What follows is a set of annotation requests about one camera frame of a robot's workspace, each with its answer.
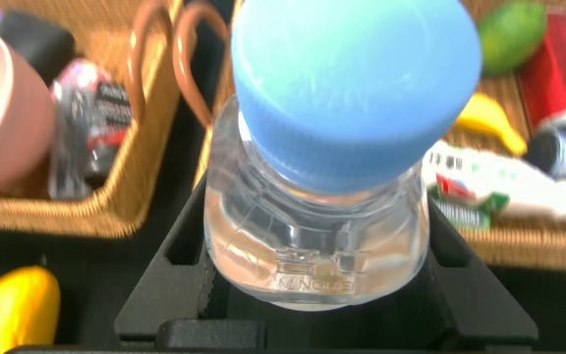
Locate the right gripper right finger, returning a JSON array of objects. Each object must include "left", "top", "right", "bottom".
[{"left": 423, "top": 196, "right": 539, "bottom": 348}]

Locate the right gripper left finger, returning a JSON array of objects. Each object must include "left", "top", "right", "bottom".
[{"left": 114, "top": 174, "right": 218, "bottom": 343}]

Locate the white milk drink bottle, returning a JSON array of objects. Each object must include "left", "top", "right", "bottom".
[{"left": 420, "top": 140, "right": 566, "bottom": 222}]

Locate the water bottle blue cap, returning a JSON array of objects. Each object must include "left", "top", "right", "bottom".
[{"left": 202, "top": 0, "right": 484, "bottom": 313}]

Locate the wicker basket holding food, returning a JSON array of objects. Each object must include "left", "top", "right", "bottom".
[{"left": 172, "top": 0, "right": 566, "bottom": 274}]

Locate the wicker basket holding pink bowl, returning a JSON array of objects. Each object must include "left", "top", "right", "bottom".
[{"left": 0, "top": 0, "right": 186, "bottom": 241}]

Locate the black table cloth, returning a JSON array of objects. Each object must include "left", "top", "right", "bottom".
[{"left": 0, "top": 0, "right": 566, "bottom": 354}]

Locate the yellow mango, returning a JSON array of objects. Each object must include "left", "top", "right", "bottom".
[{"left": 0, "top": 265, "right": 62, "bottom": 354}]

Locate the yellow banana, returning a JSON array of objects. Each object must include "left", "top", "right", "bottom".
[{"left": 454, "top": 91, "right": 529, "bottom": 157}]

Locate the black packaged item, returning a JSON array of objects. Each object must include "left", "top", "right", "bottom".
[{"left": 47, "top": 58, "right": 135, "bottom": 201}]

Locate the pink bowl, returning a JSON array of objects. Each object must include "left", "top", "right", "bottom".
[{"left": 0, "top": 31, "right": 57, "bottom": 196}]

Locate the red soda can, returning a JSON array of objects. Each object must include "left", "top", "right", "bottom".
[{"left": 516, "top": 7, "right": 566, "bottom": 134}]

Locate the green mango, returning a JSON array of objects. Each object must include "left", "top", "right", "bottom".
[{"left": 478, "top": 0, "right": 548, "bottom": 79}]

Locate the black cup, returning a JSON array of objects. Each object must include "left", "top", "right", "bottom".
[{"left": 0, "top": 10, "right": 77, "bottom": 88}]

